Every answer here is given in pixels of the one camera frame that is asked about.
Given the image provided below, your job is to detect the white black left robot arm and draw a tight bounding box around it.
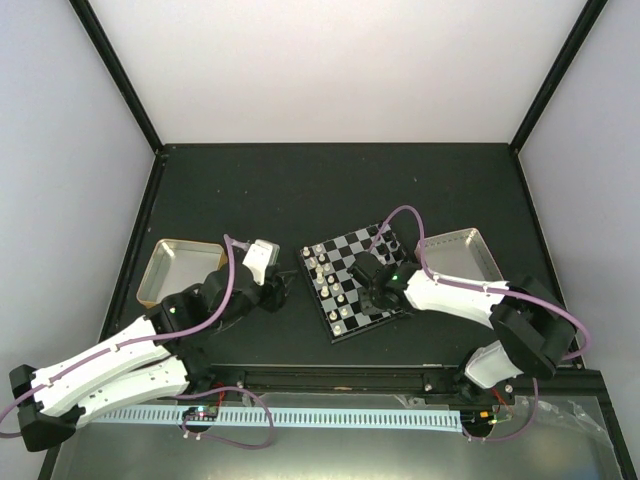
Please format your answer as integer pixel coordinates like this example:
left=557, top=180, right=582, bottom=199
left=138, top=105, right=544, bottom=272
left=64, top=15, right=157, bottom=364
left=9, top=266, right=296, bottom=452

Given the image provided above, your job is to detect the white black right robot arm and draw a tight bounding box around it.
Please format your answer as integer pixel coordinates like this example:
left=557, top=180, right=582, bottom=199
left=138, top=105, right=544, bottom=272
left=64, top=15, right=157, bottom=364
left=348, top=252, right=577, bottom=403

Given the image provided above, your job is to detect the black grey chess board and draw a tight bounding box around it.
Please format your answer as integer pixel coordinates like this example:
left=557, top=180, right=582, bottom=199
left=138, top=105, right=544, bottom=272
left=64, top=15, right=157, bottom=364
left=297, top=223, right=409, bottom=344

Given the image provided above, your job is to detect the black chess pieces group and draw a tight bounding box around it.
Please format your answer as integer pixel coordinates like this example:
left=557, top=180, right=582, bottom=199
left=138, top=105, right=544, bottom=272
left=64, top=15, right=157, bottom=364
left=367, top=223, right=407, bottom=265

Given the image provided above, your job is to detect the left controller circuit board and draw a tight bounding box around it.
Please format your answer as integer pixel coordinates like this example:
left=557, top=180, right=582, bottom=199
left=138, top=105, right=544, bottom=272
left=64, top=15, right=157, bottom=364
left=182, top=405, right=218, bottom=422

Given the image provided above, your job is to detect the controller circuit board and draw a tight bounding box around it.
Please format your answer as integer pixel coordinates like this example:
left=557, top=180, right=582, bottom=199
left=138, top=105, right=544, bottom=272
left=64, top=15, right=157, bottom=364
left=182, top=405, right=218, bottom=422
left=460, top=410, right=513, bottom=426

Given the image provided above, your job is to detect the right controller circuit board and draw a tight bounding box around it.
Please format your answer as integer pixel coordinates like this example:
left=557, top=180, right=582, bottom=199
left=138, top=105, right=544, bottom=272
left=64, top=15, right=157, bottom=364
left=460, top=410, right=513, bottom=426

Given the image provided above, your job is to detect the pink metal tray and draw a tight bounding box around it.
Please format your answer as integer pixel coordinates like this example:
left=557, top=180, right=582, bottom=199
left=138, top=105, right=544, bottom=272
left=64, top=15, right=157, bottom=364
left=414, top=228, right=503, bottom=282

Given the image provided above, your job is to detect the gold rimmed metal tin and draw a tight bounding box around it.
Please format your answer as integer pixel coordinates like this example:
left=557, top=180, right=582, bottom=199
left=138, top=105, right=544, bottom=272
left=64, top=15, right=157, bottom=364
left=136, top=239, right=227, bottom=308

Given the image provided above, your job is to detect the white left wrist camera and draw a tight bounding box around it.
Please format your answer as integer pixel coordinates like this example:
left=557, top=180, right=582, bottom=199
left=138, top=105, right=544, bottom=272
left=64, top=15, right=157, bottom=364
left=242, top=239, right=280, bottom=286

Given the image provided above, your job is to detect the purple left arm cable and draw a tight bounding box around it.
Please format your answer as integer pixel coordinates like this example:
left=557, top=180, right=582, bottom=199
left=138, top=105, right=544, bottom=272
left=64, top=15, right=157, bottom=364
left=0, top=233, right=275, bottom=450

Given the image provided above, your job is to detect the white slotted cable duct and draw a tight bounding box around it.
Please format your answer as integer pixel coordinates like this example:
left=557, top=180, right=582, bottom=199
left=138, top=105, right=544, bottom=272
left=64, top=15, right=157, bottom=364
left=95, top=405, right=462, bottom=433

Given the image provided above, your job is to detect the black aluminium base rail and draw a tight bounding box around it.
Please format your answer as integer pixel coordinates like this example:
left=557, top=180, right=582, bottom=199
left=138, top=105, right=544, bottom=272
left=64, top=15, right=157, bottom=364
left=209, top=365, right=608, bottom=405

